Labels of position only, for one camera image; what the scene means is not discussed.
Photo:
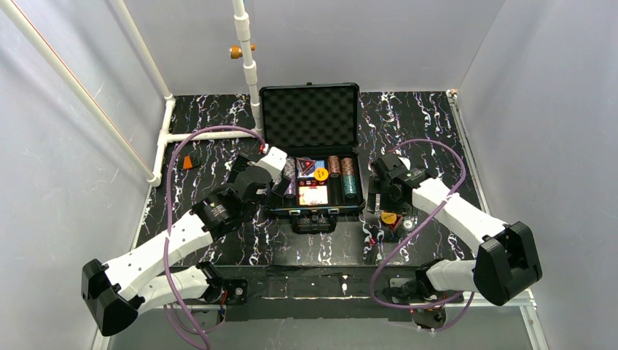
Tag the blue playing card deck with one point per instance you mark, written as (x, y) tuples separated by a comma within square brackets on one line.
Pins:
[(318, 164)]

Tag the red playing card deck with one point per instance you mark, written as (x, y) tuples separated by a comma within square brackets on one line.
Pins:
[(313, 195)]

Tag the blue orange purple chip stack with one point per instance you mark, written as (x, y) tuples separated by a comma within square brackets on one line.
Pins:
[(290, 172)]

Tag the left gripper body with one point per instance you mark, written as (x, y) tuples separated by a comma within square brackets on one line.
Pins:
[(278, 192)]

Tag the black poker set case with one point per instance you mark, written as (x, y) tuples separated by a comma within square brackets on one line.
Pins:
[(315, 121)]

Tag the yellow big blind button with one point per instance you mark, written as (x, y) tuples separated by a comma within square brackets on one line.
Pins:
[(321, 174)]

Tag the orange black chip stack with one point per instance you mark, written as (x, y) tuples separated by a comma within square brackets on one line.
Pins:
[(333, 165)]

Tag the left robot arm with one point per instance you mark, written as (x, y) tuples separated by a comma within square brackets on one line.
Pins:
[(119, 290)]

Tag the red dice row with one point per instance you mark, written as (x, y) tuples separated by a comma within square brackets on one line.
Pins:
[(310, 183)]

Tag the black red all-in triangle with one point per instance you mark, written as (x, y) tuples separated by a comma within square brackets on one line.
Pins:
[(305, 166)]

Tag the orange knob on pipe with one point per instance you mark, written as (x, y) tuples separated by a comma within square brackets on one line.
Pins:
[(235, 52)]

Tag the orange black small clip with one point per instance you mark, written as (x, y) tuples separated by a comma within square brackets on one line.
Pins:
[(189, 162)]

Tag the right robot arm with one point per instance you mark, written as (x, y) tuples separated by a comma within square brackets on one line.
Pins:
[(506, 261)]

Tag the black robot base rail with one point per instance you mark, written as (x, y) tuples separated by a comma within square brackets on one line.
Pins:
[(311, 292)]

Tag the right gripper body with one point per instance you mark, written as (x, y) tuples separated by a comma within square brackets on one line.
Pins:
[(375, 194)]

